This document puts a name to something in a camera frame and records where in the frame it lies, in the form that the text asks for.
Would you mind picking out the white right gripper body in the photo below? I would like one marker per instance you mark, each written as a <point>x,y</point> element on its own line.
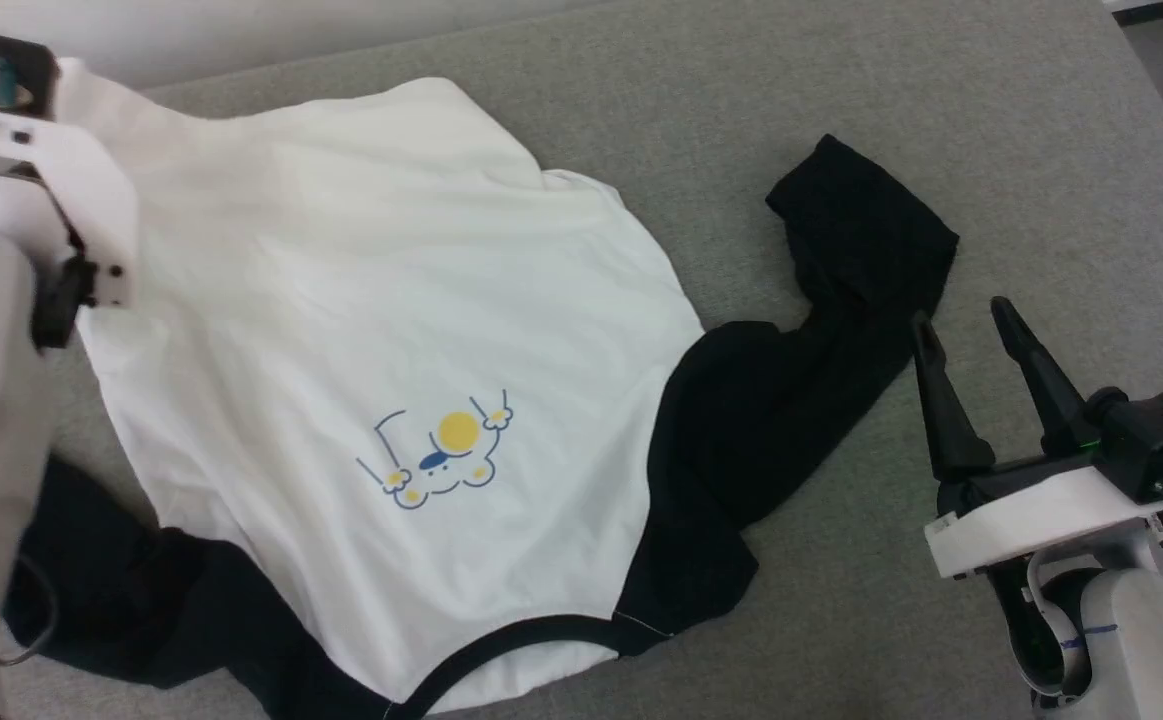
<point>1041,510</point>

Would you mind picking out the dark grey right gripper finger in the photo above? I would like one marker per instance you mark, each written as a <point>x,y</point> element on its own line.
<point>1041,385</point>
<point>946,410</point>

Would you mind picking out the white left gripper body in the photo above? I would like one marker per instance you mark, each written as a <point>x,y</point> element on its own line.
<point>81,170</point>

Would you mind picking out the white and black T-shirt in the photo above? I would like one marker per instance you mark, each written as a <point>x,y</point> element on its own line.
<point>361,280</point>

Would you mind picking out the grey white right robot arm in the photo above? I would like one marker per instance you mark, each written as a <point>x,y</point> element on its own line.
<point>1131,630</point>

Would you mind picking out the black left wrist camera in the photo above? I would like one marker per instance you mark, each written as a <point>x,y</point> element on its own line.
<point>26,62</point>

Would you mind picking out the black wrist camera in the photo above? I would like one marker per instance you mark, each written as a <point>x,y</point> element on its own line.
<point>1156,435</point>
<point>26,62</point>

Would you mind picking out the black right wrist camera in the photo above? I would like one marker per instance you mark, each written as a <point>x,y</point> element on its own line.
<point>1156,435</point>

